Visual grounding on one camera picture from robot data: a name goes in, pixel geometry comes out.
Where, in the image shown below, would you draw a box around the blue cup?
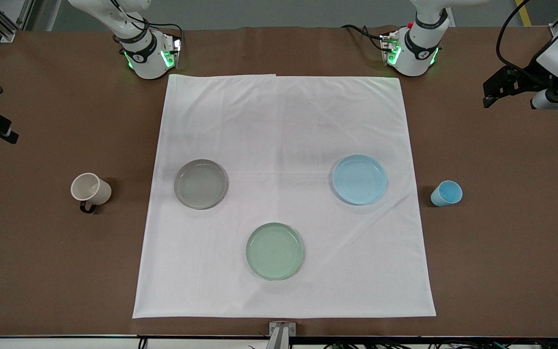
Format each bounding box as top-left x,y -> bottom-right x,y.
430,180 -> 463,207

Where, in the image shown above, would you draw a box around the white mug black handle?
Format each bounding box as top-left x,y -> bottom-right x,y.
70,173 -> 112,214

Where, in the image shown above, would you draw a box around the blue plate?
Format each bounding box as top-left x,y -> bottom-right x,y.
332,155 -> 388,206

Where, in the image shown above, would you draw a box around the gray plate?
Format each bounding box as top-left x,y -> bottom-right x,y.
173,159 -> 228,210

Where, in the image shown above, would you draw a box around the green plate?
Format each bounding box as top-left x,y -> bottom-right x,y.
246,222 -> 305,281

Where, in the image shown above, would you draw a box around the white cloth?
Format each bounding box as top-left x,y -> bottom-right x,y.
132,74 -> 437,319

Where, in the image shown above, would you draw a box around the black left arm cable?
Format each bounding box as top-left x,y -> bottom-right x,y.
496,0 -> 551,73

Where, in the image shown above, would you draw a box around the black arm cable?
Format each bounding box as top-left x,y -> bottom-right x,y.
496,0 -> 551,73
107,0 -> 185,42

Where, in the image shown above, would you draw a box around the black left base cable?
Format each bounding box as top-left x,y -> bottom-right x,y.
341,24 -> 387,49

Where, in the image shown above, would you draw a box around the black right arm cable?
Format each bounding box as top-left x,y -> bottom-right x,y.
107,0 -> 185,42

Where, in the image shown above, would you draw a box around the metal table bracket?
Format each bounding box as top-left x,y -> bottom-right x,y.
269,321 -> 297,349

